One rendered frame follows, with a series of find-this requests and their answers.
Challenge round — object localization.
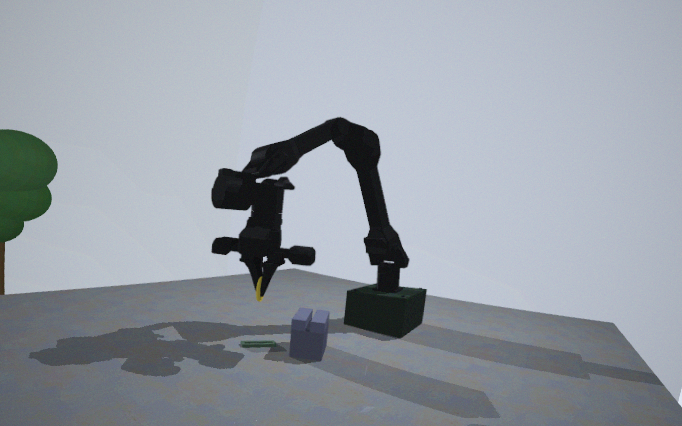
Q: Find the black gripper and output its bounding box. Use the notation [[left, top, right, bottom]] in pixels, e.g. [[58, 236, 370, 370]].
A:
[[211, 211, 316, 297]]

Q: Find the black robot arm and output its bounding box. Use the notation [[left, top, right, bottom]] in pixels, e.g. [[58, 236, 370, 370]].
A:
[[211, 117, 410, 293]]

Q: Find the yellow disc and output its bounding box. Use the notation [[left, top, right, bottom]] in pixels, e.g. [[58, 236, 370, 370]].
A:
[[256, 276, 264, 302]]

